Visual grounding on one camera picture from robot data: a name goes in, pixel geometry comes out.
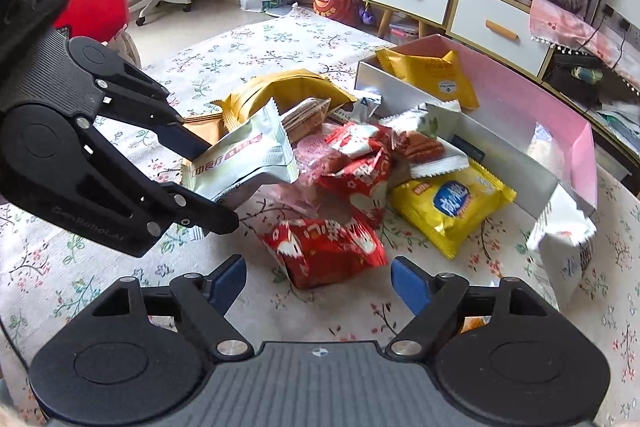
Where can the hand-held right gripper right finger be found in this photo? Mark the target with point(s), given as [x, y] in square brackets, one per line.
[407, 285]

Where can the white pecan packet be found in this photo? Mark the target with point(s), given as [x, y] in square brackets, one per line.
[440, 165]
[560, 252]
[425, 117]

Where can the clear brown cracker packet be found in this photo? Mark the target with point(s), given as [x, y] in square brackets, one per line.
[305, 117]

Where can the pale blue chocolate packet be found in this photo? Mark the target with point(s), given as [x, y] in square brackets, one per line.
[369, 106]

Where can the yellow packet blue label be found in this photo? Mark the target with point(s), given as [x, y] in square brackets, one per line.
[450, 207]

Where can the large mustard yellow pouch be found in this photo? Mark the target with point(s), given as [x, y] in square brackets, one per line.
[280, 92]

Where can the orange foil packet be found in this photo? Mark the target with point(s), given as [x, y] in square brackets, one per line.
[202, 127]

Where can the clear storage bin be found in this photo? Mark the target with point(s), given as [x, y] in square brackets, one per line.
[402, 31]

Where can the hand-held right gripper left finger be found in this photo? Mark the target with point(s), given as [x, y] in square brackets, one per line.
[229, 279]

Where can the pink nougat bar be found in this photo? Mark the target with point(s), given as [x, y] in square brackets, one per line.
[312, 154]

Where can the pale green snack packet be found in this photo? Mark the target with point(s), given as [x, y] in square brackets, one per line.
[250, 157]

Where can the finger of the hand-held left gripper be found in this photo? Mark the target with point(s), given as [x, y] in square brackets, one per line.
[210, 217]
[182, 139]

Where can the pink cloth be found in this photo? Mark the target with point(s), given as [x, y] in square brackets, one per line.
[565, 24]

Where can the pink box silver inside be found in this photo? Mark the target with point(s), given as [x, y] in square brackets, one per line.
[500, 147]

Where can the small orange packet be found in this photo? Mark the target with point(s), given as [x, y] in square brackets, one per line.
[475, 323]

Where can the yellow packet small blue logo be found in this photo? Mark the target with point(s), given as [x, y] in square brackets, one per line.
[435, 74]

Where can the red white snack packet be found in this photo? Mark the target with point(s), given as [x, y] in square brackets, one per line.
[355, 142]
[320, 252]
[360, 187]

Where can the clear packet red sausages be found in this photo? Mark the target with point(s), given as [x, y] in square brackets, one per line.
[417, 147]

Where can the loose papers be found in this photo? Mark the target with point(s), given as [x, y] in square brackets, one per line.
[620, 122]

